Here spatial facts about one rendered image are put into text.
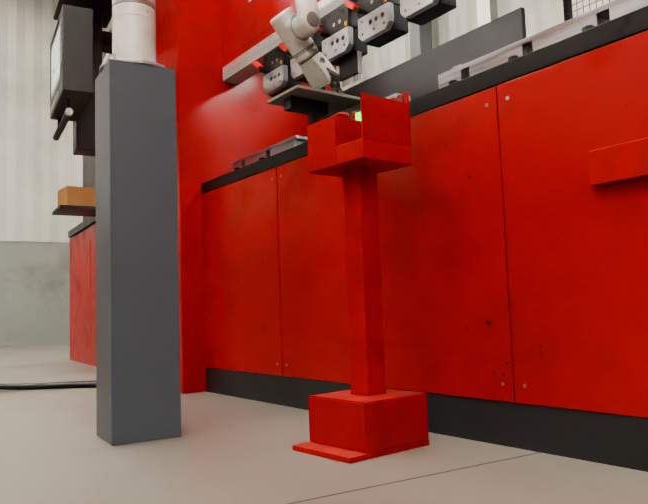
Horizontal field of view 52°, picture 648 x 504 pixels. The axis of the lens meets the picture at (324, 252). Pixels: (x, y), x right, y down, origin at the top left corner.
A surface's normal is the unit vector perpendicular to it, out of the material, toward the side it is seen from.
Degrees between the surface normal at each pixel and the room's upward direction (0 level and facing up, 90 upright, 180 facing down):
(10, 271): 90
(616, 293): 90
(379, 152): 90
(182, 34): 90
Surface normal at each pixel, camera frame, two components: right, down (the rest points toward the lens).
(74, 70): 0.48, -0.09
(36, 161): 0.66, -0.09
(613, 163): -0.81, -0.02
